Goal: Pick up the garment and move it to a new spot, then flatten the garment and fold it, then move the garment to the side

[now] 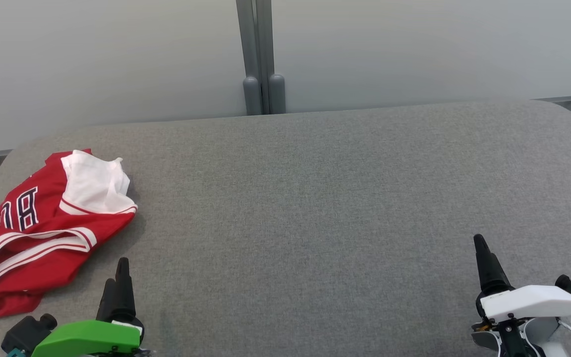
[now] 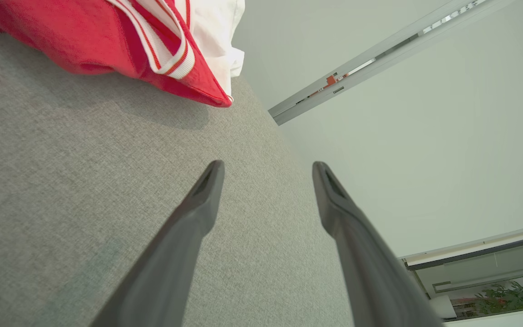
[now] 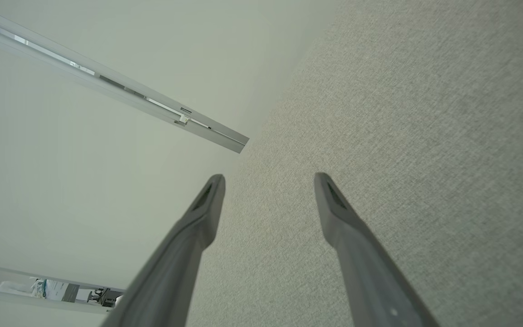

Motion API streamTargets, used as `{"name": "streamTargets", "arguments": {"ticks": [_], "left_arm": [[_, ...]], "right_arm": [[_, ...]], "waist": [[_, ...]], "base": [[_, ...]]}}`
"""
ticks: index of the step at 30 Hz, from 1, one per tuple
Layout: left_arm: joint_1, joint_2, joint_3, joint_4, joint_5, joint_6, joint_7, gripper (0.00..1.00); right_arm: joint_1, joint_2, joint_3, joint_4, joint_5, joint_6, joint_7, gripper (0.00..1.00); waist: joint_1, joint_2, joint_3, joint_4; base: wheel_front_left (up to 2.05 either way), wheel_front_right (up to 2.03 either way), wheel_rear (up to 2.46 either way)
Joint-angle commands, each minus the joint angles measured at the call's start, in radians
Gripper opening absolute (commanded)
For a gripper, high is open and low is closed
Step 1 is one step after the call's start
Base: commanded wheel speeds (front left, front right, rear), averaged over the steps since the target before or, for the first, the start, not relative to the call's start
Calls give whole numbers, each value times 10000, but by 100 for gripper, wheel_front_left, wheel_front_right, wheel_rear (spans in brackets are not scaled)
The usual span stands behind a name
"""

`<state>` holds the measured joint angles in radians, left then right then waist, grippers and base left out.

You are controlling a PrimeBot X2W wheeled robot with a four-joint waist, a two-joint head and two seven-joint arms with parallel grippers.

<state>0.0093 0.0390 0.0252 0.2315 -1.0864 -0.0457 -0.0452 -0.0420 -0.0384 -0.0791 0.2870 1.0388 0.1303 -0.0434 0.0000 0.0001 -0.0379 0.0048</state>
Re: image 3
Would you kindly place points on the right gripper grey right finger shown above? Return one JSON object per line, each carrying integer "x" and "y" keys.
{"x": 370, "y": 272}

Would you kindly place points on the grey double partition post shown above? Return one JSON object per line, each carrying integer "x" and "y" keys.
{"x": 107, "y": 88}

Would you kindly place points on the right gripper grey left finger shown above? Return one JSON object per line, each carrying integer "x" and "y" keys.
{"x": 175, "y": 272}

